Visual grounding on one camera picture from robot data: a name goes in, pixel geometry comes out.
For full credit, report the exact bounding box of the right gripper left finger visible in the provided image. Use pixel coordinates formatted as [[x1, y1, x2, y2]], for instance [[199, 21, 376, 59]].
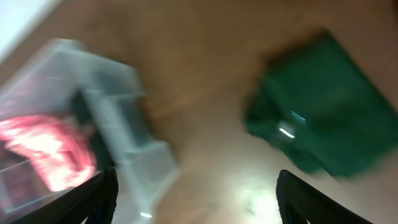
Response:
[[12, 168, 119, 224]]

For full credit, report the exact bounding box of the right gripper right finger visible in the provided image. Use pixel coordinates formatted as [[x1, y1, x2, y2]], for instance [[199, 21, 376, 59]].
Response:
[[275, 170, 371, 224]]

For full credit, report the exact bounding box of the pink shirt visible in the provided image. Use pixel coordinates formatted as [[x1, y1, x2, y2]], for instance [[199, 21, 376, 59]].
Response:
[[1, 114, 96, 192]]

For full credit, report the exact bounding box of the dark green garment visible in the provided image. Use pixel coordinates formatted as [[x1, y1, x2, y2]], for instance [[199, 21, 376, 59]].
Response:
[[243, 32, 397, 177]]

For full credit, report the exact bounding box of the clear plastic storage bin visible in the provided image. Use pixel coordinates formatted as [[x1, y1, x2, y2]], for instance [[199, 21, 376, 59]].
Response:
[[1, 39, 178, 223]]

